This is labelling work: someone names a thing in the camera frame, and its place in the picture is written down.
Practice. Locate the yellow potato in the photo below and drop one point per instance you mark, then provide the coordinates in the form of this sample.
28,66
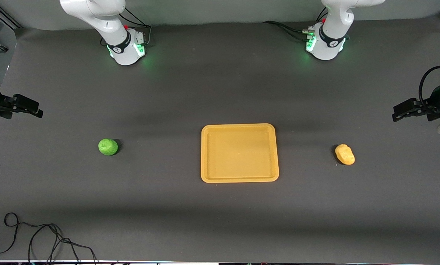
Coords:
345,154

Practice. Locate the green apple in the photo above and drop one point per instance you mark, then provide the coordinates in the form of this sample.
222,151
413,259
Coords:
108,147

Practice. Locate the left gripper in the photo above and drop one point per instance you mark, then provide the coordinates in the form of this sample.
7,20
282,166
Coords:
434,103

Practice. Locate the aluminium frame rail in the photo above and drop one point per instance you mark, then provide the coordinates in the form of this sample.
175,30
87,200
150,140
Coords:
8,18

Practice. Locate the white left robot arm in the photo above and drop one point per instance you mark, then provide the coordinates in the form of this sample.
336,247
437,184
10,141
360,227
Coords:
330,44

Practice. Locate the dark grey table mat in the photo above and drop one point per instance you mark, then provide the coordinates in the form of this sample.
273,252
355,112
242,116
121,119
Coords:
168,92

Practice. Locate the yellow plastic tray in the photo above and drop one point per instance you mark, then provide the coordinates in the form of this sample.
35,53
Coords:
238,154

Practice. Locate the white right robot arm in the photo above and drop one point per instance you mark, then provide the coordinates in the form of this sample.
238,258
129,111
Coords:
124,48

